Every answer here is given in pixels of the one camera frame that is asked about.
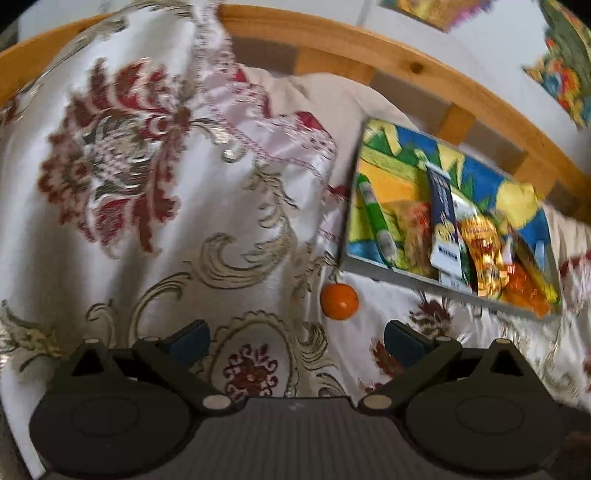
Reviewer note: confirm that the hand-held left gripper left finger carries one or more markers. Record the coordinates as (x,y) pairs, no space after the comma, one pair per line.
(189,342)

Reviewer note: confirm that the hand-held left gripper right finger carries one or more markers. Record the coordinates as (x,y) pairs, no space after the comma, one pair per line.
(404,342)

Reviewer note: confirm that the grey shallow tray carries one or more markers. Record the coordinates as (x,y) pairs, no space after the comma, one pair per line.
(392,272)

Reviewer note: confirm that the orange tangerine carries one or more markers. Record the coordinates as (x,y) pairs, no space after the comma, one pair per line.
(339,300)

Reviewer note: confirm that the pink meat snack packet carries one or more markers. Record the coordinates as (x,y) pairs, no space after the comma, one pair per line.
(413,240)

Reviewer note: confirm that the clear bread packet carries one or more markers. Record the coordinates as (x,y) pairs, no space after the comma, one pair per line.
(485,254)

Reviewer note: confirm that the green stick snack packet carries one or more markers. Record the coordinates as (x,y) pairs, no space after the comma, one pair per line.
(376,219)

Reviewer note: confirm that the orange snack packet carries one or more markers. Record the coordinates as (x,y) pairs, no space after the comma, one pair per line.
(524,290)

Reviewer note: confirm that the blue and white powder packet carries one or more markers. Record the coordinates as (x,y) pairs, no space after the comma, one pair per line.
(443,217)

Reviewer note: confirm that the silver green vegetable snack packet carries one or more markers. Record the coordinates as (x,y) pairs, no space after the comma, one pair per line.
(467,212)

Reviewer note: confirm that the yellow snack packet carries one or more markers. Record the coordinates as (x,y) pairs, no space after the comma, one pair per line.
(538,265)

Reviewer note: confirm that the floral satin blanket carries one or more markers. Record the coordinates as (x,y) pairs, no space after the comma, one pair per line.
(138,230)

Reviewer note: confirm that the dinosaur drawing paper liner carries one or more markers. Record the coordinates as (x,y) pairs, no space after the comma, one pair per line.
(392,138)

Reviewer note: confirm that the wooden bed rail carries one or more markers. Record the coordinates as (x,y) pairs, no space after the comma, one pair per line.
(369,46)

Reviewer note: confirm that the landscape wall drawing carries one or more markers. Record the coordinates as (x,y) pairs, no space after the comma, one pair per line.
(563,69)

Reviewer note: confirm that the swirling sun wall drawing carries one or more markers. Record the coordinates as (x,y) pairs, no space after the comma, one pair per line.
(429,11)

